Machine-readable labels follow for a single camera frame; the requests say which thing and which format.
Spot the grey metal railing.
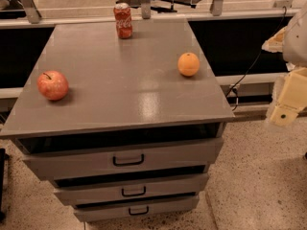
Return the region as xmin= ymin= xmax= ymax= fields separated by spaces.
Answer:
xmin=0 ymin=0 xmax=307 ymax=29

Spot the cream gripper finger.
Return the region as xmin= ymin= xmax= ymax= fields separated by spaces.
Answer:
xmin=261 ymin=28 xmax=286 ymax=53
xmin=268 ymin=68 xmax=307 ymax=127

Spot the grey drawer cabinet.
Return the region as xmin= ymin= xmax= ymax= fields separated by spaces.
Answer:
xmin=1 ymin=20 xmax=233 ymax=211

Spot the bottom grey drawer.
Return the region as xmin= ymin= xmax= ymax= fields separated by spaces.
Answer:
xmin=74 ymin=195 xmax=199 ymax=222

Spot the red apple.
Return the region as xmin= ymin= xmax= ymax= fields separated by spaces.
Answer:
xmin=36 ymin=71 xmax=69 ymax=101

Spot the red cola can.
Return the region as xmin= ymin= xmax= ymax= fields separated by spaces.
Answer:
xmin=113 ymin=3 xmax=132 ymax=39

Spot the orange fruit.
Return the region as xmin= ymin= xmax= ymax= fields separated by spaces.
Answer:
xmin=177 ymin=53 xmax=200 ymax=77

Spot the black cable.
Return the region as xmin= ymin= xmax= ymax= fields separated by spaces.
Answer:
xmin=224 ymin=6 xmax=288 ymax=112

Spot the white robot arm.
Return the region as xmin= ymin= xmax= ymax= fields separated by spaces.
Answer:
xmin=262 ymin=4 xmax=307 ymax=127

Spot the top grey drawer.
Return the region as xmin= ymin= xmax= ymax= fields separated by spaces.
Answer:
xmin=24 ymin=138 xmax=224 ymax=180

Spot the middle grey drawer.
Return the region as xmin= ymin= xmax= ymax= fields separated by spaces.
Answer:
xmin=54 ymin=173 xmax=208 ymax=206

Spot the grey drawer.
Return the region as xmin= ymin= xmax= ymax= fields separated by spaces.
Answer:
xmin=54 ymin=173 xmax=208 ymax=206
xmin=24 ymin=138 xmax=224 ymax=180
xmin=74 ymin=195 xmax=199 ymax=222

